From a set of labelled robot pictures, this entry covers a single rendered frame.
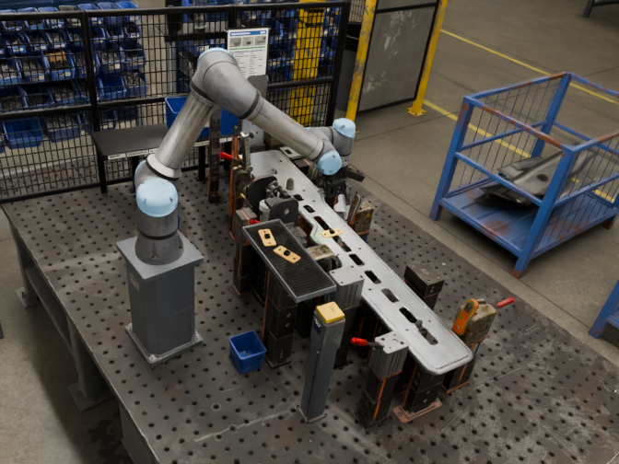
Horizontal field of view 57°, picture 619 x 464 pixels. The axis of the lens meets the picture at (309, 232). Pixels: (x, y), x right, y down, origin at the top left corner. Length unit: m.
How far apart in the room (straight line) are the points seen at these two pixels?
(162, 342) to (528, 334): 1.42
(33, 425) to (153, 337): 1.02
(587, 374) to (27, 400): 2.37
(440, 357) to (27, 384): 1.97
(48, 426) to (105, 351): 0.80
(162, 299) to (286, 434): 0.58
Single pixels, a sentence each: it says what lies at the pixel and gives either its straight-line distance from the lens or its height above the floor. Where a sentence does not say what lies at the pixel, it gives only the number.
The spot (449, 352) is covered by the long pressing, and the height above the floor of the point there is 1.00.
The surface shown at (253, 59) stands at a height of 1.30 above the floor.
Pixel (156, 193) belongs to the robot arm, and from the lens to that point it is 1.75.
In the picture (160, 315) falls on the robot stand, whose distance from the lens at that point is 1.94.
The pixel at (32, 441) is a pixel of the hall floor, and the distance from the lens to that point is 2.85.
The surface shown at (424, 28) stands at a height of 0.85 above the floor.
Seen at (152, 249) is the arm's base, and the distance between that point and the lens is 1.83.
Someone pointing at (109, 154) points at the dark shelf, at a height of 1.03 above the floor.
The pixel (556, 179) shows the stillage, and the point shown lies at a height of 0.74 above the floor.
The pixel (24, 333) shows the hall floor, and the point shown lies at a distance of 3.28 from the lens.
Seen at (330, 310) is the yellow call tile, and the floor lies 1.16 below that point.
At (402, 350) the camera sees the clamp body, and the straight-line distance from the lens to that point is 1.73.
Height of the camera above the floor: 2.28
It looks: 36 degrees down
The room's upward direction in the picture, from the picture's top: 8 degrees clockwise
